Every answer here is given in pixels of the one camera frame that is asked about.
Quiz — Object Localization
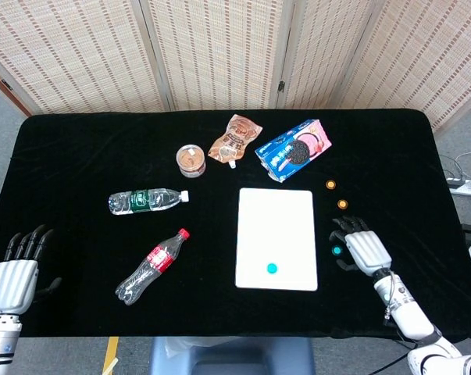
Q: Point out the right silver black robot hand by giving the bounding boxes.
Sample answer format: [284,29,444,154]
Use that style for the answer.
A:
[328,215,393,278]

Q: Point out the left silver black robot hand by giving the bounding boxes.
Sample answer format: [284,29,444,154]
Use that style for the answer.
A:
[0,224,62,316]

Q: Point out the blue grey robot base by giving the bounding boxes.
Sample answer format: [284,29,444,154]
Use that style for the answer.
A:
[147,336,316,375]

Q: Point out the white rectangular board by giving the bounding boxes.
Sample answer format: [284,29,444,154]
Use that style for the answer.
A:
[234,187,319,292]

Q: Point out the white power strip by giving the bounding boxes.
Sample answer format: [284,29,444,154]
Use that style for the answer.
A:
[445,177,471,198]

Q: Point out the blue pink cookie box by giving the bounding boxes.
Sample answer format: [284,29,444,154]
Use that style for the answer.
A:
[255,119,333,184]

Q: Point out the red label cola bottle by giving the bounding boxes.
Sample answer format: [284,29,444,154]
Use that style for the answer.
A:
[115,227,191,306]

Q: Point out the green label water bottle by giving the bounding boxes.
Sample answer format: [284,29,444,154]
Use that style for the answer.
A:
[108,187,191,216]

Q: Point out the black velvet tablecloth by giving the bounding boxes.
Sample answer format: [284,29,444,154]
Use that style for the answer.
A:
[0,109,471,345]

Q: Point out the brown spout pouch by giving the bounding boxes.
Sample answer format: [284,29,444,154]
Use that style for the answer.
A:
[207,113,264,170]

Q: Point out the clear jar brown contents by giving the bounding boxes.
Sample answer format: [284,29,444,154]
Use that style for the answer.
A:
[175,144,207,179]

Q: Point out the woven bamboo folding screen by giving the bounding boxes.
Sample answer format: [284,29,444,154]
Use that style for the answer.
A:
[0,0,471,132]

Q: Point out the grey floor cables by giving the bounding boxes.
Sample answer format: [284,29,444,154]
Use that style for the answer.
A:
[440,152,471,184]

